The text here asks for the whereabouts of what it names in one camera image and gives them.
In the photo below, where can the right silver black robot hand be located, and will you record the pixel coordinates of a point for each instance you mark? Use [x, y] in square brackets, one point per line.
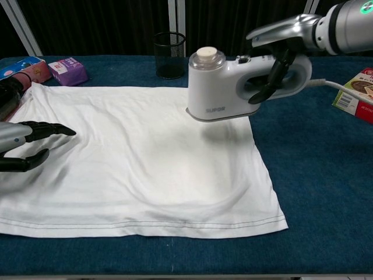
[287, 29]

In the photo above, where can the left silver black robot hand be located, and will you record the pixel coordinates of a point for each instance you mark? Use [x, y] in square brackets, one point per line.
[17, 135]

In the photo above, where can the white handheld device with cord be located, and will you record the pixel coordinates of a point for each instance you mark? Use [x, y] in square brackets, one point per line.
[212, 90]

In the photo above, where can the white shirt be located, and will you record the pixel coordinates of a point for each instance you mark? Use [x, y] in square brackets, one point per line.
[131, 163]

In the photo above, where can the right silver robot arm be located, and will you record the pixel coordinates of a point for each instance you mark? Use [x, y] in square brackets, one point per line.
[346, 26]

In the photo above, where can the dark plastic bottle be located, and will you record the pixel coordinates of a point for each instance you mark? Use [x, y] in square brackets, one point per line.
[10, 97]

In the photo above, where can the maroon snack package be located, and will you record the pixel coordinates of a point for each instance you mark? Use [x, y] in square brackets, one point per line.
[36, 74]

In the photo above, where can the blue biscuit package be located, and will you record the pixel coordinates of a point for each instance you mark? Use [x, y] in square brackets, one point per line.
[20, 65]

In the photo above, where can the purple small carton box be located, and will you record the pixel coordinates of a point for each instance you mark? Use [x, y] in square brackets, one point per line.
[68, 71]

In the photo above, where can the red green food box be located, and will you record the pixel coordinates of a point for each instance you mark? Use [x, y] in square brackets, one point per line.
[357, 93]

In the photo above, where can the black mesh pen cup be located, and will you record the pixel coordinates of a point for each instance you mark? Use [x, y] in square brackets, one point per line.
[170, 55]

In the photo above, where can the black pleated curtain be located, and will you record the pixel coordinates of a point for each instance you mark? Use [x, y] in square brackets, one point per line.
[102, 26]

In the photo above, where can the blue felt table mat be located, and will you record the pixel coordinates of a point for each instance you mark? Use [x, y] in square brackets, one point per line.
[314, 175]

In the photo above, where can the grey aluminium frame post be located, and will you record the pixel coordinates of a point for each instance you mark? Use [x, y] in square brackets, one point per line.
[177, 17]
[311, 6]
[20, 29]

